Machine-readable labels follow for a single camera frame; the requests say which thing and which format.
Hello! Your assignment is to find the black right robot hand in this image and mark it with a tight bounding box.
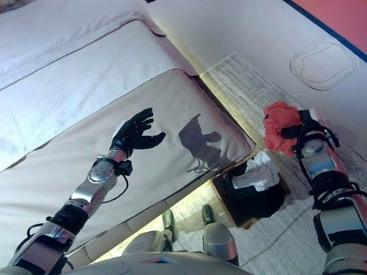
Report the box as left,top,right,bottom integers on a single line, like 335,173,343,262
280,109,322,141

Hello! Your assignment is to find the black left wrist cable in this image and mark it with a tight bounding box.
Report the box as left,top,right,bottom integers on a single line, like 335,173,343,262
101,174,129,204

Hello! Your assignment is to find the white textured duvet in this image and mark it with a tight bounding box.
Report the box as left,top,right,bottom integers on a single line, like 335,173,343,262
0,0,198,172

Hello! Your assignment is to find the wooden laundry basket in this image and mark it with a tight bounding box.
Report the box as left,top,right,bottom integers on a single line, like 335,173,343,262
212,151,292,230

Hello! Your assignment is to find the white garment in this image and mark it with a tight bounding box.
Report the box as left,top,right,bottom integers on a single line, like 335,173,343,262
232,151,281,192

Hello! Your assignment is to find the grey right robot leg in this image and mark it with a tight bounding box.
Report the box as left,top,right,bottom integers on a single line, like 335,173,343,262
201,204,240,266

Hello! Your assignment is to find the red garment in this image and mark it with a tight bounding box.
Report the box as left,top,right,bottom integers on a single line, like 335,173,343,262
263,100,303,157

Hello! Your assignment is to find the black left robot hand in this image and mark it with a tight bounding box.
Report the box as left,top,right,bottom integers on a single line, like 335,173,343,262
109,107,167,157

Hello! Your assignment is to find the grey left robot leg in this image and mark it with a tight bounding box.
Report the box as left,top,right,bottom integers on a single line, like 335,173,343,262
123,209,176,256

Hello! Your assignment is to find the bed with beige cover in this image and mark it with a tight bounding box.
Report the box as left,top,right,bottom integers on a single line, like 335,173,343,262
0,68,256,258

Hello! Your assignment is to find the grey robot torso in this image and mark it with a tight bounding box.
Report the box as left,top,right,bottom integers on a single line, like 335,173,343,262
65,252,250,275

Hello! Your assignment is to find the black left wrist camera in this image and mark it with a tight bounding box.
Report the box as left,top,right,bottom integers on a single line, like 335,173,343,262
116,160,133,176

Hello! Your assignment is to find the grey robot leg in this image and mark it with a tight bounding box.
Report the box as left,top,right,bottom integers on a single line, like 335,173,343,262
201,204,240,266
123,209,176,256

